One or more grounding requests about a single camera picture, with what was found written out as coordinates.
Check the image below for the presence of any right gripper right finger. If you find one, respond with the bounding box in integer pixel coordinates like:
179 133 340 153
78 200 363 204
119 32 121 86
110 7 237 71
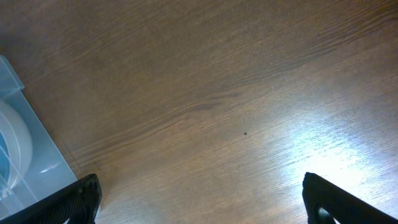
302 172 397 224

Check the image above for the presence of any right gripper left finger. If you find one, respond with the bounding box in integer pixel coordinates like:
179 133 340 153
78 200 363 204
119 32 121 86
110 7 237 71
1 174 102 224

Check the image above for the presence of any blue plate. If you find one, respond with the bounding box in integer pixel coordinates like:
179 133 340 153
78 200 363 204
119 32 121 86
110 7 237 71
0 134 11 185

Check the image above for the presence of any cream plate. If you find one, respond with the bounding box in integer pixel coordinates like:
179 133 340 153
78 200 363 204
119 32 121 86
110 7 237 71
1 101 33 188

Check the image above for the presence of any clear plastic storage container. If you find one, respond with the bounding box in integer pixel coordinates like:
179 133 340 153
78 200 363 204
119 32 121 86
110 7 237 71
1 57 76 219

